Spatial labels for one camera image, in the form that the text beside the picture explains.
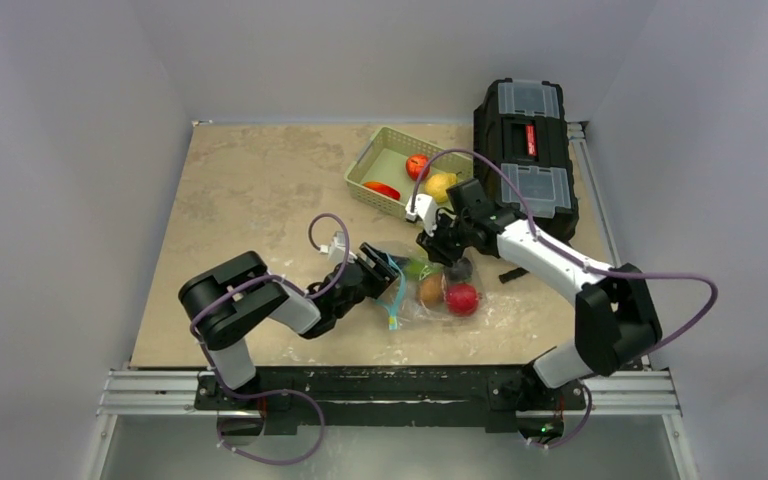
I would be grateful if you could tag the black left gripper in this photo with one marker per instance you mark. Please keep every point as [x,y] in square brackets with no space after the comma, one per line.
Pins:
[383,271]

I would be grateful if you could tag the brown fake potato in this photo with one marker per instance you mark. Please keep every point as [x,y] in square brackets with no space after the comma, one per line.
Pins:
[431,290]

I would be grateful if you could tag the red orange fake tomato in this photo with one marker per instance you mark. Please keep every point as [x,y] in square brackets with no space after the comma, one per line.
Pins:
[383,189]

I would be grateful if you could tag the yellow fake lemon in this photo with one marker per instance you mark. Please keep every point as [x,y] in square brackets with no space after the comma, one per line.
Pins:
[436,186]

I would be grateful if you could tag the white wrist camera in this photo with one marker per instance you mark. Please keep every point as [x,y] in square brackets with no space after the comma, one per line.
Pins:
[337,249]
[422,208]

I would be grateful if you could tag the dark purple fake fruit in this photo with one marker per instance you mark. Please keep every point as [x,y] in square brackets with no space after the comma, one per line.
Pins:
[460,272]

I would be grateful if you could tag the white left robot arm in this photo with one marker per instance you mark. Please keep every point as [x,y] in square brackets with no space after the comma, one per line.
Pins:
[225,303]

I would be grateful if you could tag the green perforated plastic basket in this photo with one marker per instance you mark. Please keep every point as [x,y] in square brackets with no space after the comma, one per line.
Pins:
[404,172]

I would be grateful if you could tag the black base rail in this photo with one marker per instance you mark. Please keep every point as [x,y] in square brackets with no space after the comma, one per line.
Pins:
[495,398]

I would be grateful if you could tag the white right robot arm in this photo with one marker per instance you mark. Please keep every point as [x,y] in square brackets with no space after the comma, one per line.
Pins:
[614,316]

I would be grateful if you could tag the clear zip bag blue seal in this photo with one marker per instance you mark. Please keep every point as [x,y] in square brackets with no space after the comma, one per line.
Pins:
[400,301]

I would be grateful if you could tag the black toolbox clear lids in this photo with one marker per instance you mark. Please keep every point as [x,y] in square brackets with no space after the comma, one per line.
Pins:
[521,127]

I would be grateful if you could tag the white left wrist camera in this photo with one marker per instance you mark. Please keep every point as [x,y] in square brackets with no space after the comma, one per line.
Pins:
[337,249]

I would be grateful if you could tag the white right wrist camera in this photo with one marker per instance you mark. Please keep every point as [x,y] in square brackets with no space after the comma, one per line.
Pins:
[422,208]

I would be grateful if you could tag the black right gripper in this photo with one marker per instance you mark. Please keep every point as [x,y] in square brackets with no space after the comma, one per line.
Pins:
[442,237]

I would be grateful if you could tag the red fake apple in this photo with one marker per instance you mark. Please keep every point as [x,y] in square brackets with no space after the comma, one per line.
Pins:
[462,299]

